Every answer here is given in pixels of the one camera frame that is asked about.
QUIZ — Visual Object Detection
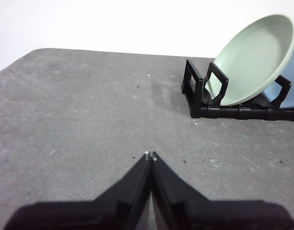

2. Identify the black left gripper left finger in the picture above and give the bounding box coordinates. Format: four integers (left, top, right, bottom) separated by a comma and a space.
4, 151, 153, 230

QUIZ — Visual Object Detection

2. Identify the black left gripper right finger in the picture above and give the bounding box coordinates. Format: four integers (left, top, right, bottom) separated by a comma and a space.
150, 150, 294, 230

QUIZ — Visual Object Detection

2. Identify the green plate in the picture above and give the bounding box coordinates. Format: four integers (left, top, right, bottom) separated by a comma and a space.
204, 13, 294, 106

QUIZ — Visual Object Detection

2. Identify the black plate rack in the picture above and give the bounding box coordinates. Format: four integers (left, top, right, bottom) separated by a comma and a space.
181, 58, 294, 122

